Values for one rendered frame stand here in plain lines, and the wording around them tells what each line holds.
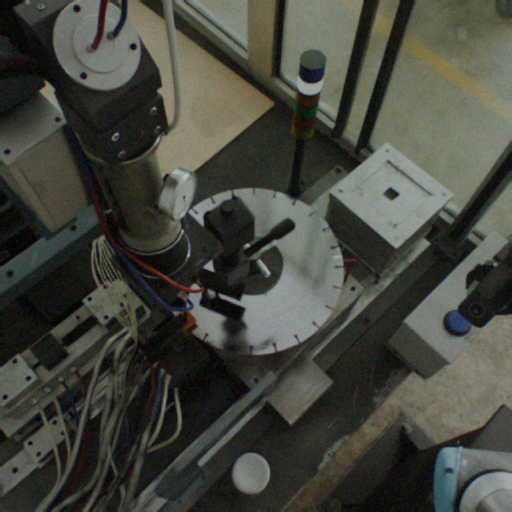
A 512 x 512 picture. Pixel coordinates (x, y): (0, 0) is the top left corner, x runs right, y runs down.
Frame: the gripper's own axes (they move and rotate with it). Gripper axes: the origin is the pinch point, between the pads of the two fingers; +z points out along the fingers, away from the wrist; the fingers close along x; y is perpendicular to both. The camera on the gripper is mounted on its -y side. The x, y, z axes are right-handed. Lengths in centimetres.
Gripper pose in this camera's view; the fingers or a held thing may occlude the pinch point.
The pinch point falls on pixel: (473, 308)
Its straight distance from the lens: 101.0
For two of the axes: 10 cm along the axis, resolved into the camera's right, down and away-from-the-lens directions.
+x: -6.8, -6.7, 3.0
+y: 7.3, -6.1, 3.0
